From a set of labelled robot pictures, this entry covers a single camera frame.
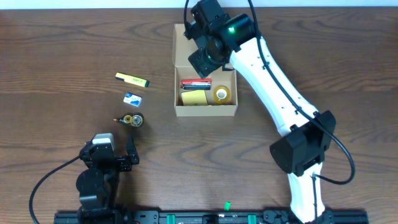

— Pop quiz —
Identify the white blue staples box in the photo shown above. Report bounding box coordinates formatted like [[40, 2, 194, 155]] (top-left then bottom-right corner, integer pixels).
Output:
[[123, 92, 142, 107]]

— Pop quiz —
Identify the clear yellow tape roll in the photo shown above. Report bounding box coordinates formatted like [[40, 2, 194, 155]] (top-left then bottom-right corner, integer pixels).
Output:
[[213, 85, 231, 105]]

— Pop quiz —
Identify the yellow polar bear notepad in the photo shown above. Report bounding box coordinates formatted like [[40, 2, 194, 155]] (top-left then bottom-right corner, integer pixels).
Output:
[[181, 90, 208, 106]]

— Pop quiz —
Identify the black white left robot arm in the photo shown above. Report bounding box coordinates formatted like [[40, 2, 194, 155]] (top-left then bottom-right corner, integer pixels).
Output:
[[76, 133, 139, 224]]

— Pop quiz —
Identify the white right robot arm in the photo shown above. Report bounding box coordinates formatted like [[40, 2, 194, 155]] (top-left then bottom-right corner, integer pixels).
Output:
[[184, 1, 335, 223]]

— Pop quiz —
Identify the black gold correction tape dispenser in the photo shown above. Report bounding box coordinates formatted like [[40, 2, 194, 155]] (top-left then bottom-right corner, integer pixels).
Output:
[[113, 113, 144, 128]]

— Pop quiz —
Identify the brown cardboard box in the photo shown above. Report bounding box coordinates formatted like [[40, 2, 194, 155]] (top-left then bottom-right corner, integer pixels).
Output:
[[172, 24, 238, 117]]

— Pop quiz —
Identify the yellow highlighter pen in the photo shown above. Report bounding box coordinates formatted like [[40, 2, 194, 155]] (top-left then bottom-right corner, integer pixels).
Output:
[[115, 72, 149, 88]]

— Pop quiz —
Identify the small green marker piece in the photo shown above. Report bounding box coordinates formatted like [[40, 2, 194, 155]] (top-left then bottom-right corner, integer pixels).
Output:
[[224, 202, 231, 211]]

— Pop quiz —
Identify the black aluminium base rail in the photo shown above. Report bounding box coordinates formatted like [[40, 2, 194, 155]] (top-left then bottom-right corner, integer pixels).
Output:
[[53, 208, 369, 224]]

